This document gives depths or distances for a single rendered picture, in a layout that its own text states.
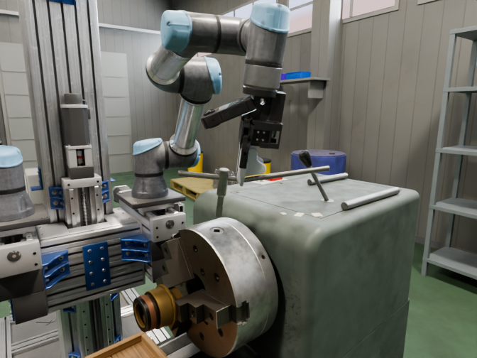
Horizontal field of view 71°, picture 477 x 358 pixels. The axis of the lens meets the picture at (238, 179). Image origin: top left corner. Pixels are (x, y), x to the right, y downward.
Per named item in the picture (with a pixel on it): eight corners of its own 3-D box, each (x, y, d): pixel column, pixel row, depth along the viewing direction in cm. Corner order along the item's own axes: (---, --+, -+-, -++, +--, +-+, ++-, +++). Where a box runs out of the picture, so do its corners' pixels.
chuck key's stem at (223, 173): (214, 217, 76) (219, 170, 73) (214, 213, 79) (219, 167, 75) (223, 218, 77) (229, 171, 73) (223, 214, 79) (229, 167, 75)
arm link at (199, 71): (159, 153, 148) (174, 46, 105) (192, 151, 154) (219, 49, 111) (163, 175, 142) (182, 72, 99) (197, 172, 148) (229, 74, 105)
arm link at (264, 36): (278, 10, 69) (300, 6, 61) (270, 66, 72) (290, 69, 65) (243, 3, 65) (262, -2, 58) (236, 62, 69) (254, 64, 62)
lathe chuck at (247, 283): (187, 295, 103) (195, 202, 93) (258, 368, 82) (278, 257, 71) (161, 305, 97) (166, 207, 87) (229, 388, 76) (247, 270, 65)
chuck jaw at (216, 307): (212, 281, 81) (245, 298, 72) (214, 301, 81) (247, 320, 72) (172, 298, 73) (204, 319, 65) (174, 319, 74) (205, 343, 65)
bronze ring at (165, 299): (166, 274, 81) (129, 287, 75) (187, 288, 74) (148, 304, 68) (168, 309, 82) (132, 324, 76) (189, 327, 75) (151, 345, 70)
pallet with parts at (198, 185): (249, 194, 604) (250, 173, 596) (201, 203, 548) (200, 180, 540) (211, 181, 715) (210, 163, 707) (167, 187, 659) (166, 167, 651)
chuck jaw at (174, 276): (197, 277, 86) (182, 234, 89) (206, 273, 82) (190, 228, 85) (157, 293, 79) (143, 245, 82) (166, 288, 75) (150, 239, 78)
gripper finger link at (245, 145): (246, 170, 69) (252, 128, 67) (239, 170, 69) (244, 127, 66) (245, 165, 74) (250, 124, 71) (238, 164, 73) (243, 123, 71)
